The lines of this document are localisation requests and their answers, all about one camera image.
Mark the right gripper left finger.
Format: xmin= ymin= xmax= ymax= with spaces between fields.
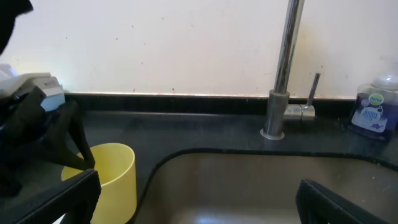
xmin=0 ymin=169 xmax=102 ymax=224

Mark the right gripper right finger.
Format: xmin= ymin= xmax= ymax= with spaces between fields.
xmin=295 ymin=179 xmax=390 ymax=224

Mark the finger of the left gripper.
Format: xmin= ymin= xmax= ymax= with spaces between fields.
xmin=49 ymin=100 xmax=96 ymax=171

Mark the yellow cup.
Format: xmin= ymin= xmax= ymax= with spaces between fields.
xmin=60 ymin=142 xmax=137 ymax=224

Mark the steel sink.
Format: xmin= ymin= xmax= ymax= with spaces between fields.
xmin=133 ymin=148 xmax=398 ymax=224

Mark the blue soap bottle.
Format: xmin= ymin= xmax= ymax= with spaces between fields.
xmin=347 ymin=73 xmax=398 ymax=141

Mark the steel tap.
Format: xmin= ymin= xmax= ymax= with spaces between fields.
xmin=259 ymin=0 xmax=322 ymax=141

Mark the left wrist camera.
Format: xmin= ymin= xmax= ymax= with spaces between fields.
xmin=0 ymin=63 xmax=67 ymax=112

